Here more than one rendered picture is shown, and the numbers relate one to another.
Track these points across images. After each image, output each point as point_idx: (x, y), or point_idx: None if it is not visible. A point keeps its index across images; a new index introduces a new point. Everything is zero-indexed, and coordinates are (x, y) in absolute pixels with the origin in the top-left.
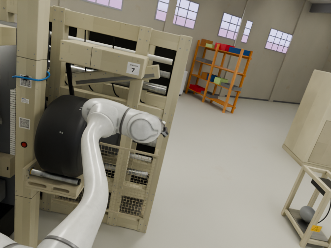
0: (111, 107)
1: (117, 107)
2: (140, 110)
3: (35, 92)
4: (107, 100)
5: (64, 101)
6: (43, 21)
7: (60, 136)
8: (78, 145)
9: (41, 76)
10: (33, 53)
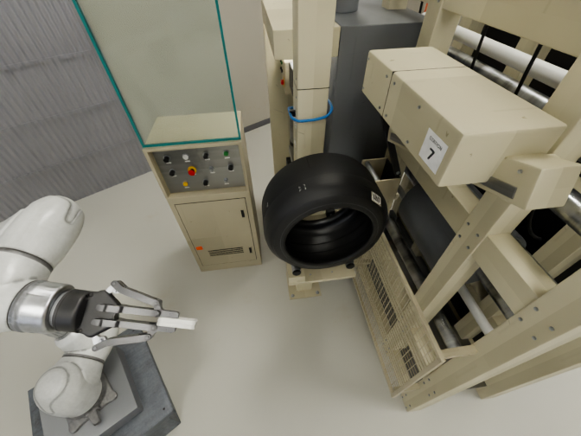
0: (3, 227)
1: (2, 234)
2: (486, 251)
3: (297, 137)
4: (28, 211)
5: (303, 164)
6: (313, 18)
7: (265, 209)
8: (273, 234)
9: (312, 114)
10: (296, 78)
